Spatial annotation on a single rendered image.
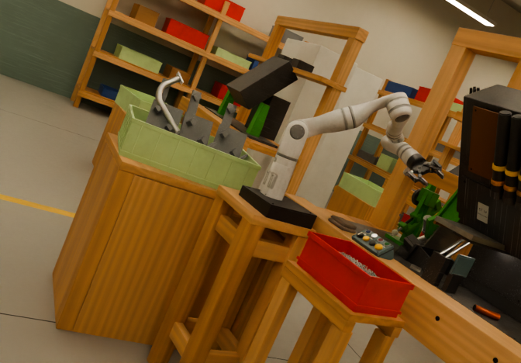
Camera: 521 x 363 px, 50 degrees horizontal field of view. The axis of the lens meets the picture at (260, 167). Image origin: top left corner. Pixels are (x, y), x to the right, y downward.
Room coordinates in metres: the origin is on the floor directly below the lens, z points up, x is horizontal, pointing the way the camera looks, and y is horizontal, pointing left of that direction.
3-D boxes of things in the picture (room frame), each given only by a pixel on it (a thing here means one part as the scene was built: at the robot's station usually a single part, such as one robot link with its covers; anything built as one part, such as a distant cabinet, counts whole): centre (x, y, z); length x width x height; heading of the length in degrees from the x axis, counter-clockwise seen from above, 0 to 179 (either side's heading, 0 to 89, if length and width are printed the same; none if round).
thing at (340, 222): (2.25, -0.40, 0.91); 0.10 x 0.08 x 0.03; 34
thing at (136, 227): (2.62, 0.34, 0.39); 0.68 x 0.52 x 0.79; 116
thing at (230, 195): (2.27, -0.09, 0.83); 0.32 x 0.32 x 0.04; 34
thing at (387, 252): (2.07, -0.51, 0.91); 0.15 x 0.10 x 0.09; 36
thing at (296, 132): (2.27, -0.08, 1.15); 0.09 x 0.09 x 0.17; 1
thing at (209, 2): (8.51, 1.49, 1.14); 3.01 x 0.54 x 2.28; 118
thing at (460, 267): (1.93, -0.78, 0.97); 0.10 x 0.02 x 0.14; 126
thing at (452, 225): (1.97, -0.83, 1.11); 0.39 x 0.16 x 0.03; 126
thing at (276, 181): (2.27, -0.09, 0.99); 0.09 x 0.09 x 0.17; 32
